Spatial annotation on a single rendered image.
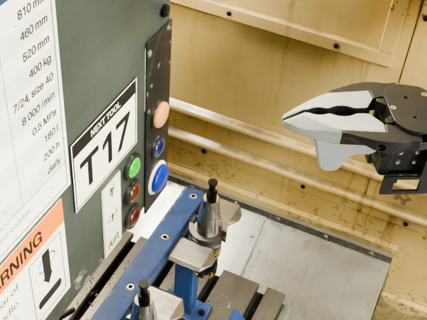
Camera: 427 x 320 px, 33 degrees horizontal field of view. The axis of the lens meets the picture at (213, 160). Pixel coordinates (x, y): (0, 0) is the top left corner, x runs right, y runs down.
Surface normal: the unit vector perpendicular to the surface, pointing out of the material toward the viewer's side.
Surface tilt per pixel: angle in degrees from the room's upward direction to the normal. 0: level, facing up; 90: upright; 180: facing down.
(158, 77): 90
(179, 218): 0
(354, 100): 0
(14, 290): 90
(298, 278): 24
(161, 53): 90
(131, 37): 90
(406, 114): 0
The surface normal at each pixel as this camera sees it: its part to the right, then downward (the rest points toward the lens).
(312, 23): -0.41, 0.59
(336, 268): -0.11, -0.43
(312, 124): -0.32, -0.20
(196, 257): 0.07, -0.74
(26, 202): 0.91, 0.33
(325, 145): 0.04, 0.67
